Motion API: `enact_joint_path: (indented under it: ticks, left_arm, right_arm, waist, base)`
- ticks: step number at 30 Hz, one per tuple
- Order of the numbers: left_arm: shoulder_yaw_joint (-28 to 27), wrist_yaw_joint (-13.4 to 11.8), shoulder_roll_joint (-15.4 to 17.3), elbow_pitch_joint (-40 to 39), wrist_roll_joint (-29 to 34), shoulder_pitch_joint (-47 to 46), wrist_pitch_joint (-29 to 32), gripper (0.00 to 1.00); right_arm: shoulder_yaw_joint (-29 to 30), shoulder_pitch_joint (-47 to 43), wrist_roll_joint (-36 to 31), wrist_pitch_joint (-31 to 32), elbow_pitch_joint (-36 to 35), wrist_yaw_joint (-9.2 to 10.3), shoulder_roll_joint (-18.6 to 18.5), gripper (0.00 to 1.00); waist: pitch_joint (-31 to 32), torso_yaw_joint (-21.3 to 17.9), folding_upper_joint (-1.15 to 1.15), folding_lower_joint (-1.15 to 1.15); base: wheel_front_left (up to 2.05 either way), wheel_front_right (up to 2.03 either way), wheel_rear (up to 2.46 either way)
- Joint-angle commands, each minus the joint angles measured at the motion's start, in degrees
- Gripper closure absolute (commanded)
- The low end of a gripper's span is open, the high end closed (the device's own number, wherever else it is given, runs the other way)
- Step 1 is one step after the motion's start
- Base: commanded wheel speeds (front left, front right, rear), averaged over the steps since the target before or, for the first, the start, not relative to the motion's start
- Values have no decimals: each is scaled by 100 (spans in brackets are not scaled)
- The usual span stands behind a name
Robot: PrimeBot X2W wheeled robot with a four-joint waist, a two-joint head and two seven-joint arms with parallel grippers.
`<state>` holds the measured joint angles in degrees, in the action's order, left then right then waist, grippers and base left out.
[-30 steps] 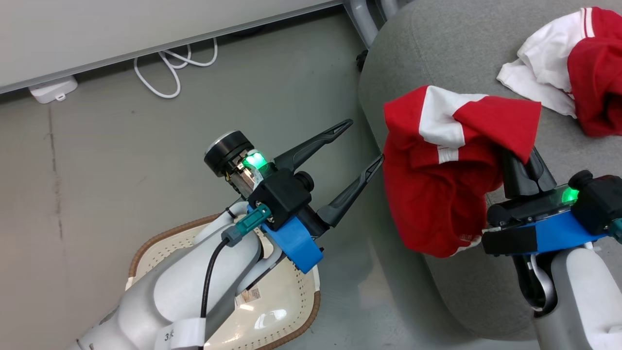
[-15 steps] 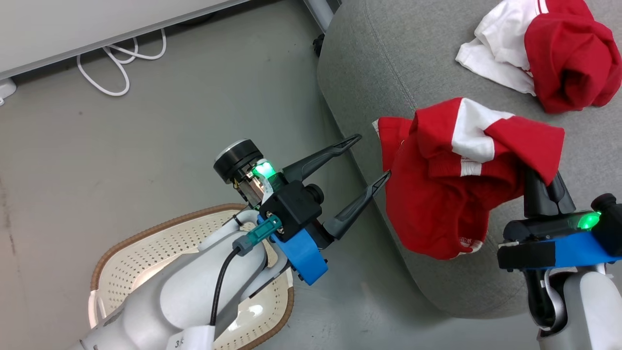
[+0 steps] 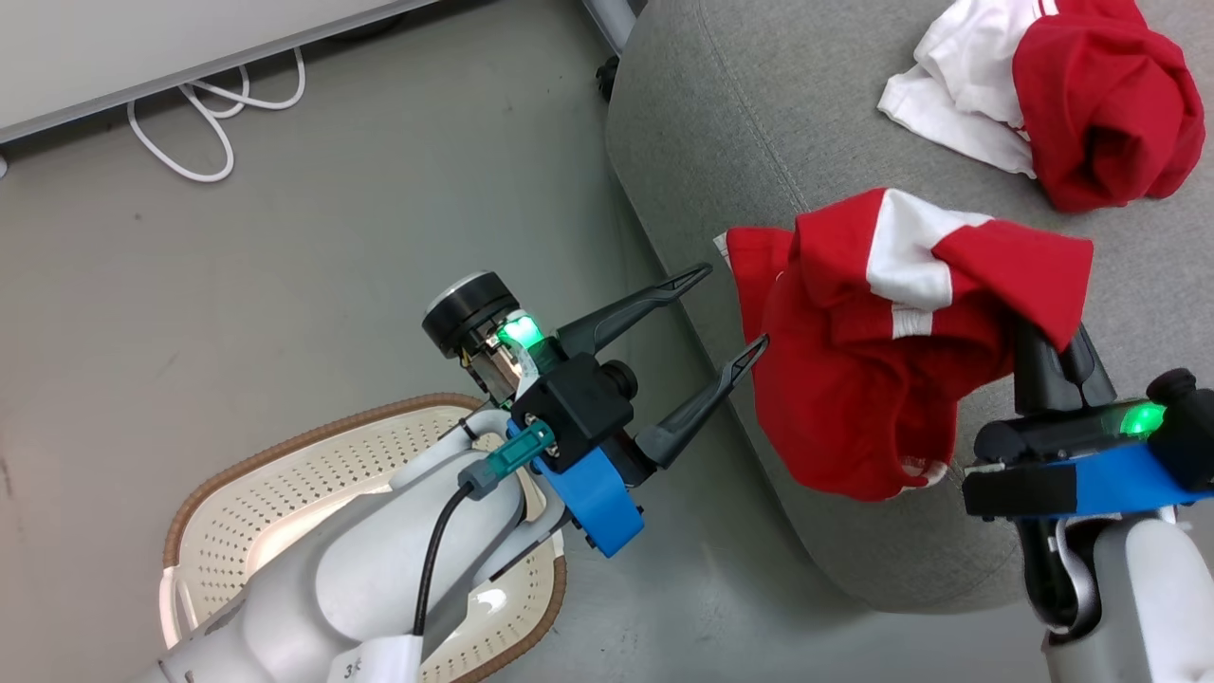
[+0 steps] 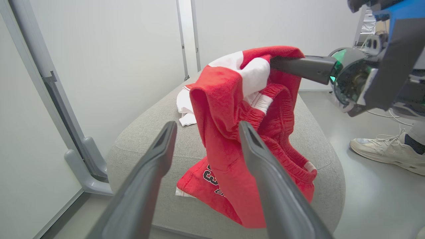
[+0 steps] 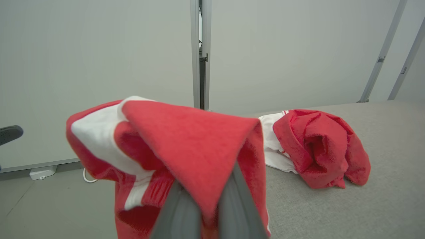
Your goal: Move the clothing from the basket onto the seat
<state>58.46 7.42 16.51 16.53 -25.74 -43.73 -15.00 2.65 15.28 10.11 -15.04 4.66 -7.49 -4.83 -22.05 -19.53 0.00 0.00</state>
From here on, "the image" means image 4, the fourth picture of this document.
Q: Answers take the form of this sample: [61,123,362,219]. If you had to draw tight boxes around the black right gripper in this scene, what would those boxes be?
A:
[270,47,379,113]

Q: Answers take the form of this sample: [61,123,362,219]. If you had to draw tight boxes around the red white basketball shorts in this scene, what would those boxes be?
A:
[176,46,317,229]

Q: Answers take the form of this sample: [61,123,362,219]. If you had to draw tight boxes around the white garment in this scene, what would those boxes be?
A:
[176,85,198,127]

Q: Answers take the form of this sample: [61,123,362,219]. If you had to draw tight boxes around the white storage shelf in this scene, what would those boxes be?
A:
[354,7,379,47]

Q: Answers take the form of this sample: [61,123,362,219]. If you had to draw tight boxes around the right wrist camera blue mount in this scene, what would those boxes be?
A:
[347,0,425,112]

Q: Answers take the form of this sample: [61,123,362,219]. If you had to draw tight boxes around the white floor cable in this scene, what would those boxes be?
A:
[365,109,414,126]

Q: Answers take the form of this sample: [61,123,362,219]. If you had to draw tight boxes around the white sneaker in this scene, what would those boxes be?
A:
[350,131,425,176]

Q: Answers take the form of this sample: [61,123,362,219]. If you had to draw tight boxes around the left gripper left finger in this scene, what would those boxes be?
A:
[86,121,178,239]

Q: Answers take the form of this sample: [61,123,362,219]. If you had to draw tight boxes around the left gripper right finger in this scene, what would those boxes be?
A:
[238,120,334,239]

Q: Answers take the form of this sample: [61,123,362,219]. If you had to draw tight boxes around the grey wall profile strip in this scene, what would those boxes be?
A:
[176,0,190,81]
[191,0,202,72]

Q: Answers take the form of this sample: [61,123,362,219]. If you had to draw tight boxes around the person leg with black sock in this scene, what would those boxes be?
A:
[403,119,425,155]

